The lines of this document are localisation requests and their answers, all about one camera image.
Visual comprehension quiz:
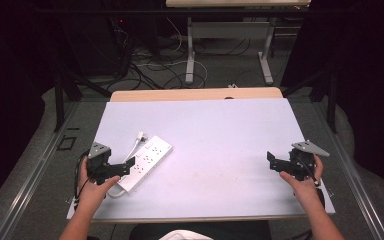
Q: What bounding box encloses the white power strip cable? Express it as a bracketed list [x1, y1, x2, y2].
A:
[107, 131, 148, 200]

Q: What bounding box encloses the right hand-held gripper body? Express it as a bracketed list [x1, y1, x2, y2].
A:
[287, 140, 331, 182]

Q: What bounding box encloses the white table cover sheet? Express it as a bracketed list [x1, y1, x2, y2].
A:
[66, 97, 336, 222]

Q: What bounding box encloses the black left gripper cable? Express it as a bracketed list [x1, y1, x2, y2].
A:
[73, 151, 92, 205]

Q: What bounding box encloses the person's left hand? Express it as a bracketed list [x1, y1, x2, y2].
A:
[76, 155, 121, 214]

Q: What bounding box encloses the tangle of floor cables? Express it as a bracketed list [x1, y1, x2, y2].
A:
[108, 16, 252, 91]

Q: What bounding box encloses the black metal stand frame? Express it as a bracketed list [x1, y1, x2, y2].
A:
[48, 64, 113, 133]
[281, 64, 340, 134]

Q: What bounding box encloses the grey metal floor rail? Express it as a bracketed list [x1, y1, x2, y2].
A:
[0, 101, 81, 240]
[311, 99, 384, 240]

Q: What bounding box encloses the person's right hand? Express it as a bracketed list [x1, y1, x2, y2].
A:
[278, 154, 325, 209]

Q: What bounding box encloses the white power strip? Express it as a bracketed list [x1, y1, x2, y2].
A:
[117, 134, 174, 195]

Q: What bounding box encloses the white desk with metal legs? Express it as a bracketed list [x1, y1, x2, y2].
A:
[165, 0, 312, 86]

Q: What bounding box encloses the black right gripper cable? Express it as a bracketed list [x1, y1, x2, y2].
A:
[296, 155, 322, 188]

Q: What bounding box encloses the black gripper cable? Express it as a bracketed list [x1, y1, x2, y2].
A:
[296, 155, 322, 188]
[73, 151, 92, 205]

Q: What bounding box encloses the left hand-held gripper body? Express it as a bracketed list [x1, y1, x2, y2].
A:
[86, 141, 122, 185]

